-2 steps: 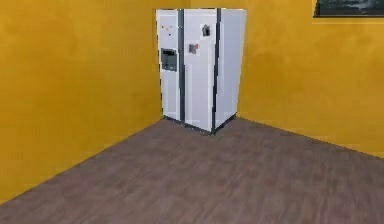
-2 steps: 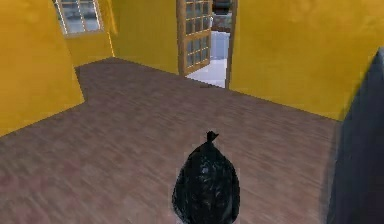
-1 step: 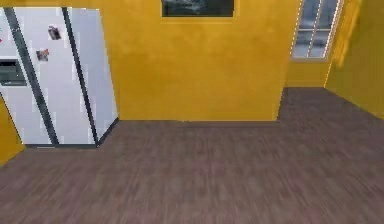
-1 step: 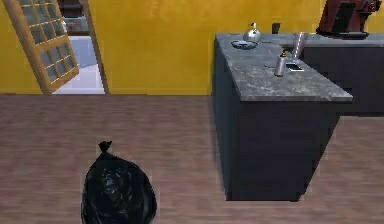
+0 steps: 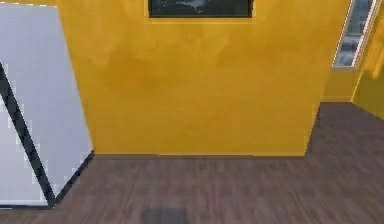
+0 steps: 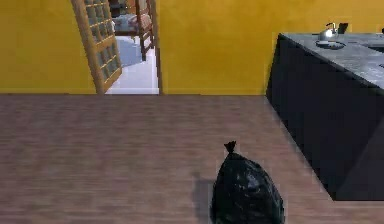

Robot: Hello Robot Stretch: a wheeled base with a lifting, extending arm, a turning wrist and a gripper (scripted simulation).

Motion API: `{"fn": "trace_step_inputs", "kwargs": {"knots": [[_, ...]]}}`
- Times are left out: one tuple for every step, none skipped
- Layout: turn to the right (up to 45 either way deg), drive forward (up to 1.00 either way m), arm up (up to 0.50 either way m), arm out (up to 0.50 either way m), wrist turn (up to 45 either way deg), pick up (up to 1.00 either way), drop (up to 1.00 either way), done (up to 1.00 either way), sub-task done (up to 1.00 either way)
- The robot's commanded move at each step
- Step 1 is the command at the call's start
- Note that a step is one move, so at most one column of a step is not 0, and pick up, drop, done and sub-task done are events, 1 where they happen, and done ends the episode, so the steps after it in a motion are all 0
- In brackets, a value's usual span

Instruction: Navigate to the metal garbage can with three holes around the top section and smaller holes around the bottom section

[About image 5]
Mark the white fridge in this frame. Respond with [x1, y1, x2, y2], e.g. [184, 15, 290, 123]
[0, 3, 95, 210]

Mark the white framed window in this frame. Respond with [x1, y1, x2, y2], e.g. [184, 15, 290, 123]
[331, 0, 383, 72]

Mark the dark framed wall picture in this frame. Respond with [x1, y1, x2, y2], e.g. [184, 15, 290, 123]
[147, 0, 254, 19]

